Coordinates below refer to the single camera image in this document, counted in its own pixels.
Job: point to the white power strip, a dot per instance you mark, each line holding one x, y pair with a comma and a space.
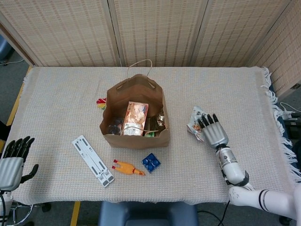
288, 115

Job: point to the blue building block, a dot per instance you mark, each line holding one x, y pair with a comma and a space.
151, 163

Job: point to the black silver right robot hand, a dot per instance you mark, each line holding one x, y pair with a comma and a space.
215, 135

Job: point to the white snack packet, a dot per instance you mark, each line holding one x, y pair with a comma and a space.
195, 115

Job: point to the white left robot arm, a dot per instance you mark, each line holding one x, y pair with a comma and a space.
4, 197

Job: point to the green chips can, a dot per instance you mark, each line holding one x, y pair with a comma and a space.
149, 134

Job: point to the beige woven tablecloth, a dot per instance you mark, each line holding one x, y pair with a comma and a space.
58, 106

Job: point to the clear plastic water bottle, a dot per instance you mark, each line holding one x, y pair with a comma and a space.
115, 128

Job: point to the chrome stool base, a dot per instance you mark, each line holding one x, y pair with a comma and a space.
45, 207

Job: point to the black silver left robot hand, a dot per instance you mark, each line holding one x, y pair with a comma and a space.
10, 169

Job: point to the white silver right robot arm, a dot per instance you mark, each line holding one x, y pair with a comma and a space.
231, 169

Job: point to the blue orange cookie box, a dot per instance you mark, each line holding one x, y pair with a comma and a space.
136, 115

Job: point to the gold red foil snack bag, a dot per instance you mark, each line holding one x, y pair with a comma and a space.
161, 120

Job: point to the yellow rubber chicken toy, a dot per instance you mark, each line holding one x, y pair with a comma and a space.
127, 167

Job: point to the blue grey office chair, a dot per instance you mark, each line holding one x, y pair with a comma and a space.
3, 50

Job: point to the woven folding screen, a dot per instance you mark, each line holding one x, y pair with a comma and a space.
152, 30

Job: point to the brown paper bag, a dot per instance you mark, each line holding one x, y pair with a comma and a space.
136, 141

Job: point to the white folding laptop stand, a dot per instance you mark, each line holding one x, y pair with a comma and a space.
92, 160

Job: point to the red yellow small toy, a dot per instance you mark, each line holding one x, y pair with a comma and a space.
101, 104

